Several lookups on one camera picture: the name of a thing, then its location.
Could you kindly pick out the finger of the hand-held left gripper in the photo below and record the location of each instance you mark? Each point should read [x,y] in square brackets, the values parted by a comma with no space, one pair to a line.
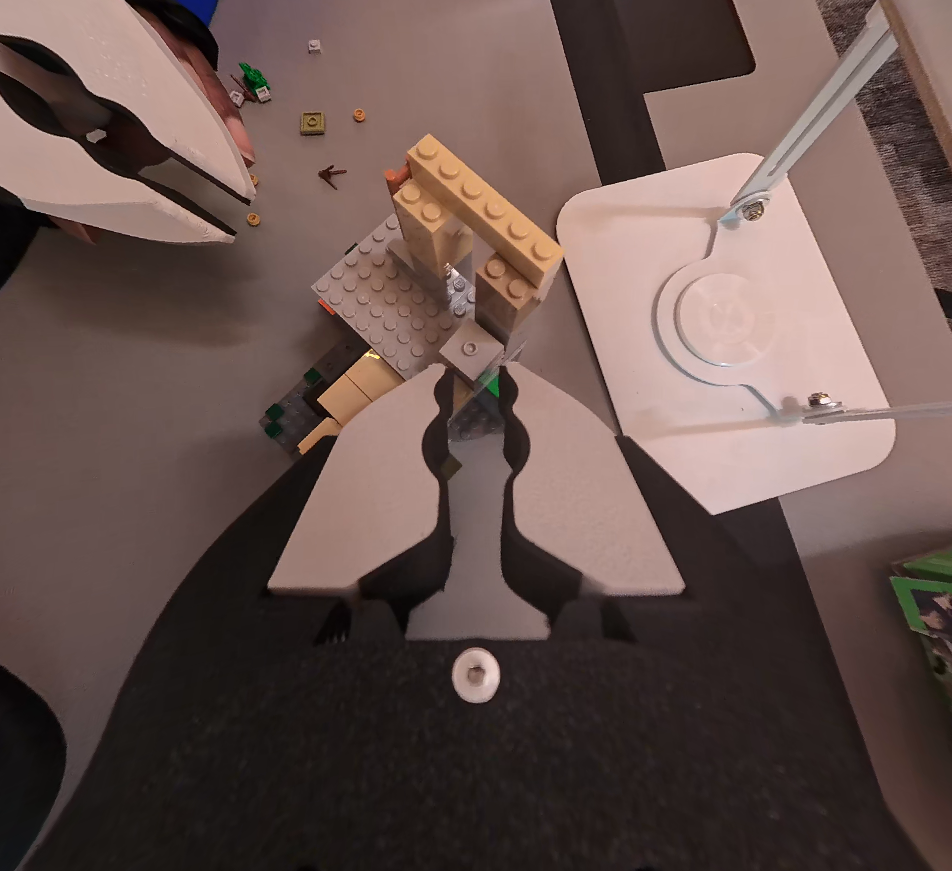
[111,45]
[74,187]

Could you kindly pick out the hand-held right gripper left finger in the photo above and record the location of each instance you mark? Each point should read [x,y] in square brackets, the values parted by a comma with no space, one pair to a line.
[364,506]

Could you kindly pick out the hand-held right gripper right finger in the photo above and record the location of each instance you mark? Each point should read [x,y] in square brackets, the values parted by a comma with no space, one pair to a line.
[595,506]

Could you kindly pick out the grey square stud plate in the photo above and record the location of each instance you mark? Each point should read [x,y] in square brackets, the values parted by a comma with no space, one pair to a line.
[483,365]

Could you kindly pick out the toy brick building model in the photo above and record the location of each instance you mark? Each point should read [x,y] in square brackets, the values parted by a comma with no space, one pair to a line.
[387,291]

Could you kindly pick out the grey desk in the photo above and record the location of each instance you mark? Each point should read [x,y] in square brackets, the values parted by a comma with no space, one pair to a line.
[446,31]

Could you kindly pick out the green plant toy piece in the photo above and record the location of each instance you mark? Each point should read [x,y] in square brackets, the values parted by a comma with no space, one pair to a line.
[253,75]

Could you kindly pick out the olive square tile piece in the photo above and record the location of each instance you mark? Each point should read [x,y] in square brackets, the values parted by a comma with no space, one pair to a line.
[313,123]

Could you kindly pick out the brown twig toy piece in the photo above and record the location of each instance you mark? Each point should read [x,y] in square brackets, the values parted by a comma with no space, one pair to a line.
[332,176]

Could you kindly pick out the green toy set box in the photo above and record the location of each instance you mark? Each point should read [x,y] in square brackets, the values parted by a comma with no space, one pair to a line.
[926,611]

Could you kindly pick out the black round pad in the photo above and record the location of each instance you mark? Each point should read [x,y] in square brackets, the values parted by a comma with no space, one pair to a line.
[26,759]

